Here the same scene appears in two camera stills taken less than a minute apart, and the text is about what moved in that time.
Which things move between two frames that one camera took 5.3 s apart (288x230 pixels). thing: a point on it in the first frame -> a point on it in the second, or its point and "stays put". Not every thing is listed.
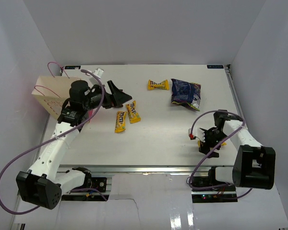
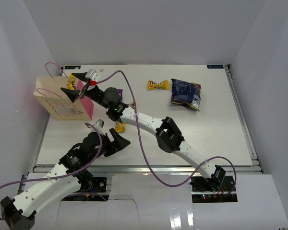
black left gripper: x=120 y=97 -> x=119 y=143
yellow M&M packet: x=120 y=121 stays put
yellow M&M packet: x=223 y=143 -> x=70 y=84
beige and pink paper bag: x=52 y=91 stays put
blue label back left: x=72 y=67 stays put
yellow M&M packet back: x=152 y=85 stays put
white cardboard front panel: x=159 y=201 stays put
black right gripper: x=204 y=148 -> x=74 y=94
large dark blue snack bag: x=185 y=93 stays put
